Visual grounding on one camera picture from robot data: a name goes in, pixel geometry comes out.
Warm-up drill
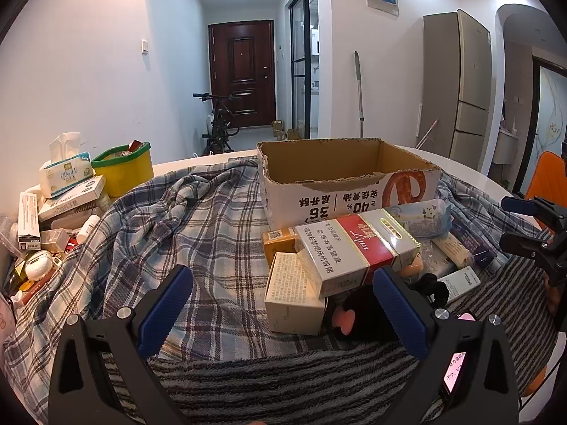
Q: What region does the black bicycle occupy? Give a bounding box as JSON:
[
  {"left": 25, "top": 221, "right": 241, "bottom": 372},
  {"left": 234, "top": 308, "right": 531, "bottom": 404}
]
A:
[{"left": 192, "top": 92, "right": 242, "bottom": 157}]

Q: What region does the black framed glass door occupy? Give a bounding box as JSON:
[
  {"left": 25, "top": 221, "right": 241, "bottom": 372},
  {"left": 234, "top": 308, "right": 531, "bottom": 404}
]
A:
[{"left": 288, "top": 0, "right": 320, "bottom": 140}]

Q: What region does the mop with grey pole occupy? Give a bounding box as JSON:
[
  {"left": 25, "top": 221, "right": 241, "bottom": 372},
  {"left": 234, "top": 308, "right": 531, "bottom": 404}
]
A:
[{"left": 353, "top": 51, "right": 366, "bottom": 139}]

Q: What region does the dark red entrance door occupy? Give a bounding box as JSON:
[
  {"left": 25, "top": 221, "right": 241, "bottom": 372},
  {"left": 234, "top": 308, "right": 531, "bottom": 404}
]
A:
[{"left": 208, "top": 20, "right": 276, "bottom": 129}]

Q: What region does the long white box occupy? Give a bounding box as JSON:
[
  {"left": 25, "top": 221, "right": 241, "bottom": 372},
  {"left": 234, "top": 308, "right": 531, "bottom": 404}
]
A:
[{"left": 18, "top": 190, "right": 43, "bottom": 251}]

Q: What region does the white cotton pad pack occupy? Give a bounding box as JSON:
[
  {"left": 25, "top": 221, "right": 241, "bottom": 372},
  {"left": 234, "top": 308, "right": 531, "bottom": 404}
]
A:
[{"left": 421, "top": 239, "right": 457, "bottom": 275}]

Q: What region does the red and white stick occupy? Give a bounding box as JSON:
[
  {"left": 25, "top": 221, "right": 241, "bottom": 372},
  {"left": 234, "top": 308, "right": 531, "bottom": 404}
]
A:
[{"left": 416, "top": 117, "right": 440, "bottom": 149}]

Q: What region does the white earbud case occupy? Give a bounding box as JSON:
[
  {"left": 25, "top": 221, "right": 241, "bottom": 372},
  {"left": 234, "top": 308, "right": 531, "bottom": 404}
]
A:
[{"left": 24, "top": 250, "right": 56, "bottom": 282}]

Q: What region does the black fuzzy hair tie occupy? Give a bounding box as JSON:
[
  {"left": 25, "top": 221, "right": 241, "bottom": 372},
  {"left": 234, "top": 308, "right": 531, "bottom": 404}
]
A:
[{"left": 416, "top": 274, "right": 450, "bottom": 306}]

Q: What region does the dark purple box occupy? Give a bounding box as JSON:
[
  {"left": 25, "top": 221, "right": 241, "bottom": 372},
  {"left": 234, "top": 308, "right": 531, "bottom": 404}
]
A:
[{"left": 452, "top": 219, "right": 499, "bottom": 271}]

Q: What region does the printed cardboard box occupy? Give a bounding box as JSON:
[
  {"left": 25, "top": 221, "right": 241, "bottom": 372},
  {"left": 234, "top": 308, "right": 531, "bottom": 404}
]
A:
[{"left": 257, "top": 137, "right": 442, "bottom": 231}]

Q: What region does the white box with teal print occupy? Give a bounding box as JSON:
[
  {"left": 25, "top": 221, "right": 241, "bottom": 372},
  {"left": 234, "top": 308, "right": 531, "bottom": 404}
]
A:
[{"left": 436, "top": 266, "right": 481, "bottom": 304}]

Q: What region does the clear plastic bag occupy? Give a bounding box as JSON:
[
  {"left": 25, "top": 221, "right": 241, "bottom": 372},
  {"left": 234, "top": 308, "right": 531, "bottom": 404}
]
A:
[{"left": 0, "top": 217, "right": 23, "bottom": 257}]

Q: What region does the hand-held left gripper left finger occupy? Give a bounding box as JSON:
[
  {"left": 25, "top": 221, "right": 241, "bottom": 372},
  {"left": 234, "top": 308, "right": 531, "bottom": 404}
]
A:
[{"left": 48, "top": 266, "right": 194, "bottom": 425}]

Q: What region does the red and white carton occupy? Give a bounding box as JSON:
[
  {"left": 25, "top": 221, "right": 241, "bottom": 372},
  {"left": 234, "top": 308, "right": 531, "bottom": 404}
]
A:
[{"left": 294, "top": 211, "right": 421, "bottom": 298}]

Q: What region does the gold box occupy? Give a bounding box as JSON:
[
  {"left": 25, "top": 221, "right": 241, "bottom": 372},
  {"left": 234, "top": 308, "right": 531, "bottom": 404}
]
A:
[{"left": 261, "top": 227, "right": 299, "bottom": 268}]

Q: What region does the yellow tub with green rim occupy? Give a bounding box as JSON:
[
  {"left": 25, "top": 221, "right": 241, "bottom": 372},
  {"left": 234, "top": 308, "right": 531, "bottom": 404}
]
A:
[{"left": 91, "top": 142, "right": 155, "bottom": 198}]

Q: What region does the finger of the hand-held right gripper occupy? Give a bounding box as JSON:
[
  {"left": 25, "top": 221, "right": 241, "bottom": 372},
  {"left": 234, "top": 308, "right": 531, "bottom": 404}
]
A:
[
  {"left": 500, "top": 229, "right": 561, "bottom": 260},
  {"left": 501, "top": 195, "right": 567, "bottom": 231}
]

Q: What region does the pink packet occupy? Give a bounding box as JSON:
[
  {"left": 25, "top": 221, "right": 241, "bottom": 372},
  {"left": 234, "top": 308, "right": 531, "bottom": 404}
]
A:
[{"left": 438, "top": 312, "right": 477, "bottom": 408}]

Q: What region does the grey striped towel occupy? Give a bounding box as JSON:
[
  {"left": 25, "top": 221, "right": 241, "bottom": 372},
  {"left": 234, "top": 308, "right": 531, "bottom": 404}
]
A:
[{"left": 95, "top": 248, "right": 561, "bottom": 425}]

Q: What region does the beige printed box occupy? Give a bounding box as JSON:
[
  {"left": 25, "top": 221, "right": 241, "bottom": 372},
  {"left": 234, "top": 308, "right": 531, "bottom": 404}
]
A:
[{"left": 265, "top": 252, "right": 329, "bottom": 335}]

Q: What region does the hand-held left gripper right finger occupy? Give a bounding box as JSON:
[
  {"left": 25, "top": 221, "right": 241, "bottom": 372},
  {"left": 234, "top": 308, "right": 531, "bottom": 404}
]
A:
[{"left": 372, "top": 266, "right": 520, "bottom": 425}]

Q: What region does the flat white mask box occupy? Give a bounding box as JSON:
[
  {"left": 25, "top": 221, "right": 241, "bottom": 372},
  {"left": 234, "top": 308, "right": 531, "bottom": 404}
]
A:
[{"left": 38, "top": 175, "right": 107, "bottom": 222}]

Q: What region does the person's right hand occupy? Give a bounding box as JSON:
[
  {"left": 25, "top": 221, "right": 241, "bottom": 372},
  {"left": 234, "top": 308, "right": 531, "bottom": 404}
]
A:
[{"left": 544, "top": 273, "right": 562, "bottom": 320}]

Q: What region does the blue plaid cloth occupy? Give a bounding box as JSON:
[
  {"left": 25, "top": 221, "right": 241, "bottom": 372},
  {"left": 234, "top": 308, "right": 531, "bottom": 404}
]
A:
[{"left": 4, "top": 157, "right": 550, "bottom": 364}]

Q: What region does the grey refrigerator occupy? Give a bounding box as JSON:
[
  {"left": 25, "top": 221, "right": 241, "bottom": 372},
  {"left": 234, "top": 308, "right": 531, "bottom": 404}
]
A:
[{"left": 421, "top": 9, "right": 493, "bottom": 171}]

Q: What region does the white green tissue pack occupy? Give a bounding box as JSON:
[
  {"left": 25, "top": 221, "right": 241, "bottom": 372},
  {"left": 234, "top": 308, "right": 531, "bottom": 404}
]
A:
[{"left": 39, "top": 133, "right": 96, "bottom": 199}]

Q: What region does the small white bottle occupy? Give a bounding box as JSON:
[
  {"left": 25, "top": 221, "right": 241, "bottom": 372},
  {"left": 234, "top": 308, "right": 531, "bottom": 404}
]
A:
[{"left": 76, "top": 215, "right": 102, "bottom": 245}]

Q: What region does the orange chair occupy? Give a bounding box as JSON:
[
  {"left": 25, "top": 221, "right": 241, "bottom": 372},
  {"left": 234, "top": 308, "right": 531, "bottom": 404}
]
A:
[{"left": 518, "top": 151, "right": 567, "bottom": 401}]

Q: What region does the cream tube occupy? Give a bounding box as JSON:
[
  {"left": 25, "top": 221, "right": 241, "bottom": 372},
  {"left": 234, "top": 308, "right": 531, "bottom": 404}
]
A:
[{"left": 432, "top": 232, "right": 472, "bottom": 271}]

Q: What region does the black pouch with pink pad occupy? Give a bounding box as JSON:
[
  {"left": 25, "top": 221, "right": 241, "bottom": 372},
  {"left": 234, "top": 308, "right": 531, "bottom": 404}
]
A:
[{"left": 330, "top": 283, "right": 386, "bottom": 341}]

